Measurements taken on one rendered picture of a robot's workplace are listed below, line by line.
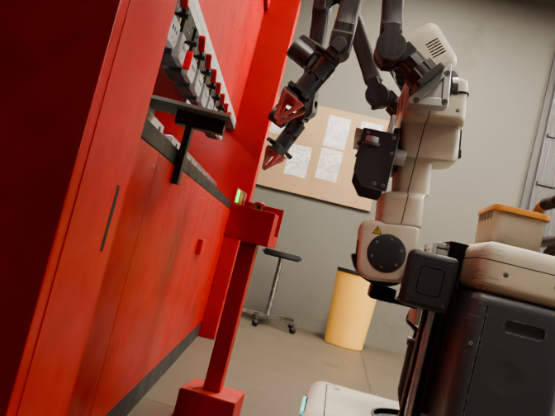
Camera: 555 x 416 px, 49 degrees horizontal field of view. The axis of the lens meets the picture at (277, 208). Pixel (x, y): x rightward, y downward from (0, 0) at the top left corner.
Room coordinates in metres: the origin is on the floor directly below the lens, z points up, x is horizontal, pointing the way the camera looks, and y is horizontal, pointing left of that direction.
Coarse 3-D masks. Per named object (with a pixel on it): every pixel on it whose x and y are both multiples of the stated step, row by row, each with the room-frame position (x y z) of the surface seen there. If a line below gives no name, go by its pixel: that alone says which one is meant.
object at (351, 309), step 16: (352, 272) 5.10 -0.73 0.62; (336, 288) 5.22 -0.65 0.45; (352, 288) 5.10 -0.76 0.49; (336, 304) 5.18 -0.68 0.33; (352, 304) 5.10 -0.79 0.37; (368, 304) 5.13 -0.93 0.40; (336, 320) 5.15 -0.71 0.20; (352, 320) 5.10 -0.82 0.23; (368, 320) 5.18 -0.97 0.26; (336, 336) 5.14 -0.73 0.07; (352, 336) 5.11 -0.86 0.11
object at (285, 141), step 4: (284, 132) 2.09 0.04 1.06; (280, 136) 2.09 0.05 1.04; (284, 136) 2.08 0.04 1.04; (288, 136) 2.08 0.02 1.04; (292, 136) 2.09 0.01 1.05; (268, 140) 2.08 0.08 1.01; (272, 140) 2.07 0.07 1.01; (276, 140) 2.09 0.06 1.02; (280, 140) 2.08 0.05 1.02; (284, 140) 2.08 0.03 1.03; (288, 140) 2.08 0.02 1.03; (292, 140) 2.09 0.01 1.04; (272, 144) 2.11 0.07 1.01; (276, 144) 2.06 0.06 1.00; (280, 144) 2.05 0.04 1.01; (284, 144) 2.08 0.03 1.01; (288, 144) 2.09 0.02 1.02; (284, 148) 2.09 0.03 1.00; (288, 148) 2.10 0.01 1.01; (288, 156) 2.12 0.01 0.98
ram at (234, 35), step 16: (208, 0) 2.18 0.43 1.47; (224, 0) 2.47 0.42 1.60; (240, 0) 2.88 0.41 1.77; (256, 0) 3.43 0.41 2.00; (192, 16) 2.00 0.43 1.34; (208, 16) 2.25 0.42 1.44; (224, 16) 2.56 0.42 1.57; (240, 16) 3.01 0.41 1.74; (256, 16) 3.61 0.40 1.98; (208, 32) 2.33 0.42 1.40; (224, 32) 2.67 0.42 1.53; (240, 32) 3.15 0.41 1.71; (256, 32) 3.81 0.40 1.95; (208, 48) 2.41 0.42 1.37; (224, 48) 2.77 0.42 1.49; (240, 48) 3.30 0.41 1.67; (224, 64) 2.89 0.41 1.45; (240, 64) 3.47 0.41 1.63; (224, 80) 3.02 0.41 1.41; (240, 80) 3.65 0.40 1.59; (240, 96) 3.85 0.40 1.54
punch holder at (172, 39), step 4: (176, 4) 1.75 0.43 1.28; (176, 8) 1.76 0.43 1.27; (180, 8) 1.81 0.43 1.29; (176, 16) 1.79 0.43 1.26; (172, 20) 1.74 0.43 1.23; (176, 20) 1.79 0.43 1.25; (172, 24) 1.75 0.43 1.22; (176, 24) 1.80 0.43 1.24; (172, 28) 1.76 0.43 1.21; (176, 28) 1.81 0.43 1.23; (168, 32) 1.74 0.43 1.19; (172, 32) 1.78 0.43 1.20; (176, 32) 1.84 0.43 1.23; (168, 36) 1.75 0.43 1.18; (172, 36) 1.79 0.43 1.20; (176, 36) 1.84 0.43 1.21; (168, 40) 1.77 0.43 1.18; (172, 40) 1.80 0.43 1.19; (176, 40) 1.85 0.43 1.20; (168, 44) 1.80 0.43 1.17; (172, 44) 1.81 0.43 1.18; (172, 48) 1.84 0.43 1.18
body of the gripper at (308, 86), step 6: (306, 72) 1.58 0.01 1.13; (300, 78) 1.58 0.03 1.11; (306, 78) 1.57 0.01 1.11; (312, 78) 1.57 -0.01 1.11; (318, 78) 1.57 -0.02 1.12; (288, 84) 1.55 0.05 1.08; (294, 84) 1.55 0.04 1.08; (300, 84) 1.57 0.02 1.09; (306, 84) 1.57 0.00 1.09; (312, 84) 1.57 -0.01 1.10; (318, 84) 1.58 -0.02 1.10; (300, 90) 1.55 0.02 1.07; (306, 90) 1.57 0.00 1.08; (312, 90) 1.58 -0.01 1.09; (306, 96) 1.54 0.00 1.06; (312, 96) 1.59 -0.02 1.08
